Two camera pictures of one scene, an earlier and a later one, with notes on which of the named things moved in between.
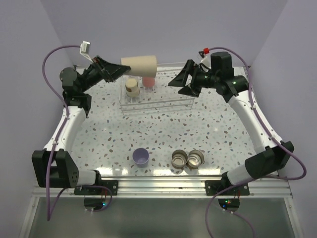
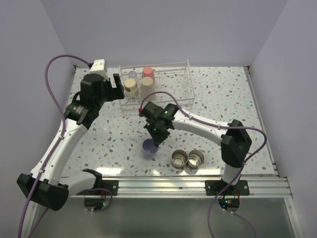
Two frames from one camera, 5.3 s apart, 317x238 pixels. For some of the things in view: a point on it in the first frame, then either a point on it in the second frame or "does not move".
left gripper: (111, 72) → (116, 93)
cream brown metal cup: (132, 86) does not move
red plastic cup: (148, 82) → (148, 71)
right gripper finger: (181, 80) → (158, 138)
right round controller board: (231, 204) does not move
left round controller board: (93, 204) does not move
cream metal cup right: (195, 159) does not move
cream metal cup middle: (179, 159) does not move
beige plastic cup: (143, 66) → (147, 88)
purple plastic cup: (140, 156) → (150, 150)
